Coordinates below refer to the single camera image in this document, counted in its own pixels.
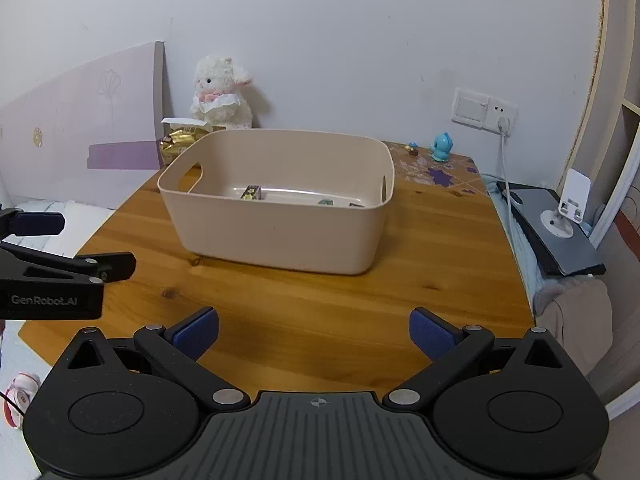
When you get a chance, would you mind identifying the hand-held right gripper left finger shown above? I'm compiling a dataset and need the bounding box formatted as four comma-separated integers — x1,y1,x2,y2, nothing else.
65,306,251,406

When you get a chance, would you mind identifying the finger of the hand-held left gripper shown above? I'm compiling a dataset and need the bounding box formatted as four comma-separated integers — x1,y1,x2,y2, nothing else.
0,242,137,286
0,207,66,241

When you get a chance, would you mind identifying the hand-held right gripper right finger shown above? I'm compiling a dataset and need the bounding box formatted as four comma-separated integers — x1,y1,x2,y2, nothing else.
382,307,571,406

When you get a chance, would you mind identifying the beige plastic storage bin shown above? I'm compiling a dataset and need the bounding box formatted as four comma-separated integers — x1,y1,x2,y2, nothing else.
157,129,396,276

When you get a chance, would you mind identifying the light blue bed sheet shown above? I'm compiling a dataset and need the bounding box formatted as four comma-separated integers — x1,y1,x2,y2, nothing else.
0,199,118,311

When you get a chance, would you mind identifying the pink white slipper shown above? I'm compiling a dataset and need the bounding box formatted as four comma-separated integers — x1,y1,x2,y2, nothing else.
4,372,42,428

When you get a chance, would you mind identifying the pink purple headboard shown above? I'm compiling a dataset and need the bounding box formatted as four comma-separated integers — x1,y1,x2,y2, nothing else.
0,41,176,208

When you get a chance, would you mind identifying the gold tissue pack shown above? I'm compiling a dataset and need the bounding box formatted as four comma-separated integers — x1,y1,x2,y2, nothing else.
159,117,226,166

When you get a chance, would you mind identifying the beige cloth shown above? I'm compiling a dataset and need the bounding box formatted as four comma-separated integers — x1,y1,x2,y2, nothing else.
532,275,616,376

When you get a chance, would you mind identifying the purple floral mat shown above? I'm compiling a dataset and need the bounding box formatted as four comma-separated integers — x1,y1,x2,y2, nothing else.
387,141,488,196

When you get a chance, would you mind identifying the grey laptop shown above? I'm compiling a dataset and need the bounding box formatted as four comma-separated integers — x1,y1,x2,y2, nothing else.
496,181,607,277

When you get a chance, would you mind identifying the blue toy figure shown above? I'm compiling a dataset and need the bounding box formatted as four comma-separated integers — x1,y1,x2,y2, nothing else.
429,133,454,162

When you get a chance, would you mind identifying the white phone stand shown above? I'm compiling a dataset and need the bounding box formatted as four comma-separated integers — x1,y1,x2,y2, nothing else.
541,168,591,237

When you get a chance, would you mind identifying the white plush sheep toy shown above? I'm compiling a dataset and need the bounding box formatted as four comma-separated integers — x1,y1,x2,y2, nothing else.
189,56,254,131

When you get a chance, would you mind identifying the white plug cable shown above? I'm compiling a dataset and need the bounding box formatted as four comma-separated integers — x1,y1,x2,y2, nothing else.
495,117,521,256

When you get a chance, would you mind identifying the white wall switch socket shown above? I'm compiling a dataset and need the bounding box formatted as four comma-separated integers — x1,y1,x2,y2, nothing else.
451,87,518,136

